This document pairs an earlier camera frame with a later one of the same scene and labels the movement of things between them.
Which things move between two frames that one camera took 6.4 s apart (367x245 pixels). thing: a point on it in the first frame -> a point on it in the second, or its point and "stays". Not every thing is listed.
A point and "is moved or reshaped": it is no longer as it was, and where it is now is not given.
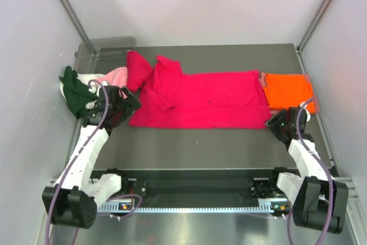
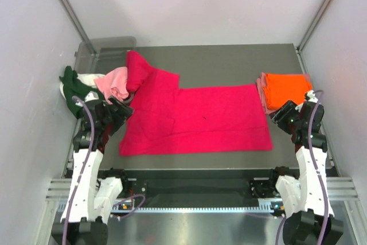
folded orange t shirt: x=288 y=90 stays
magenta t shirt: x=225 y=100 is moved or reshaped
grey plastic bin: x=111 y=54 stays
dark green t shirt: x=77 y=93 stays
